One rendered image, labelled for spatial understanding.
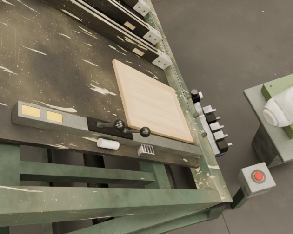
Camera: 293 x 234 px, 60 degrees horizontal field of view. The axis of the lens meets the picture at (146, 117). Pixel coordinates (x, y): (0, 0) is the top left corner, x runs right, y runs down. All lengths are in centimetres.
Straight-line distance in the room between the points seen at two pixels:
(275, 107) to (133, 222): 93
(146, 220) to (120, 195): 67
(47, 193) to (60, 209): 5
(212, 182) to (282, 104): 50
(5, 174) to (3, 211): 15
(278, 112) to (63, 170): 99
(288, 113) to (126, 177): 80
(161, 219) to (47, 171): 80
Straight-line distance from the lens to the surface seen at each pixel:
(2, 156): 76
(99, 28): 135
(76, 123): 83
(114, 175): 96
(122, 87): 115
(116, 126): 77
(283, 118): 137
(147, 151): 103
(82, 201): 71
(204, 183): 138
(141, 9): 201
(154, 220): 145
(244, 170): 135
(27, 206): 64
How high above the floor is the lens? 222
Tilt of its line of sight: 61 degrees down
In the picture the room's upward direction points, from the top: 23 degrees counter-clockwise
